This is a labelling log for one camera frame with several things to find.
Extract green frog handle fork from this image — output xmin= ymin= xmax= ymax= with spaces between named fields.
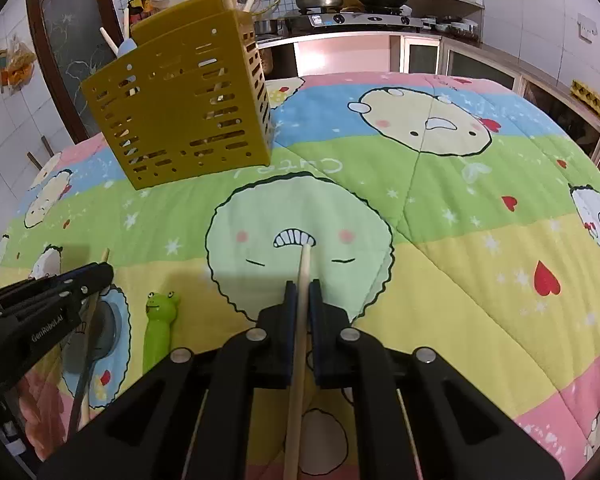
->
xmin=143 ymin=290 xmax=181 ymax=374

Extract light blue spoon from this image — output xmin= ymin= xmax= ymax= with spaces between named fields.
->
xmin=117 ymin=6 xmax=137 ymax=58

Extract kitchen counter cabinets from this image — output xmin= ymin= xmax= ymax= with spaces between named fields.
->
xmin=258 ymin=30 xmax=600 ymax=168

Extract person's left hand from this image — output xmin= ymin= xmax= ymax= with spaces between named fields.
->
xmin=16 ymin=370 xmax=66 ymax=462

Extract colourful cartoon quilt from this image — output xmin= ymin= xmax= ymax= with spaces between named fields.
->
xmin=0 ymin=74 xmax=600 ymax=478

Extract hanging snack bag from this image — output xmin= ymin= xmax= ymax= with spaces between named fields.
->
xmin=0 ymin=34 xmax=36 ymax=93

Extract yellow perforated utensil holder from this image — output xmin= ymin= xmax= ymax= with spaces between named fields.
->
xmin=81 ymin=0 xmax=274 ymax=190

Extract dark wooden glass door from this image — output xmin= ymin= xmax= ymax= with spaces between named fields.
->
xmin=27 ymin=0 xmax=122 ymax=144

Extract yellow egg tray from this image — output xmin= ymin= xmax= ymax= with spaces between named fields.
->
xmin=570 ymin=79 xmax=600 ymax=117

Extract gas stove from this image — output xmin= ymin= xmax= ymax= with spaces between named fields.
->
xmin=284 ymin=12 xmax=425 ymax=36

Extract wall socket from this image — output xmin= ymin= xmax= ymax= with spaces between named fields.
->
xmin=577 ymin=13 xmax=598 ymax=44

